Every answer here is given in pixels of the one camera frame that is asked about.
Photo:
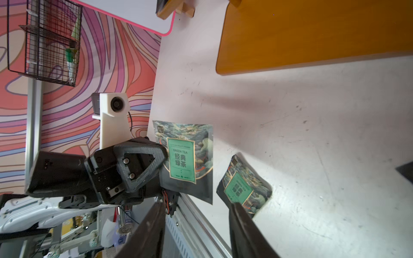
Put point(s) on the pink-framed whiteboard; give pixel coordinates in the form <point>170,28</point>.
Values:
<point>140,13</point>

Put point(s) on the black wire basket left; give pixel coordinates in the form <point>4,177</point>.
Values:
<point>43,40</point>

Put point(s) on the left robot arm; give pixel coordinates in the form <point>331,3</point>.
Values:
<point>62,186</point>

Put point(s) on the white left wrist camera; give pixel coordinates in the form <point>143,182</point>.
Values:
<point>112,110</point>

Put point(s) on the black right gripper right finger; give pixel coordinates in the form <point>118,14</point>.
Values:
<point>246,239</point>

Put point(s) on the green tea bag large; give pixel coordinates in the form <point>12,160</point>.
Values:
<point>190,163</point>

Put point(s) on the green tea bag small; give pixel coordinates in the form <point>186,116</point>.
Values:
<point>241,184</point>

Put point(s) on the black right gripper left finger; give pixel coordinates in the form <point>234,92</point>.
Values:
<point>147,240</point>

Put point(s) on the yellow wooden two-tier shelf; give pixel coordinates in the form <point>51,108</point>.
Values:
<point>266,35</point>

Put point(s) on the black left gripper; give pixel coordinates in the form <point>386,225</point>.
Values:
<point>127,173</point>

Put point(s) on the wooden whiteboard stand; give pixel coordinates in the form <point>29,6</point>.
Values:
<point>166,7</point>

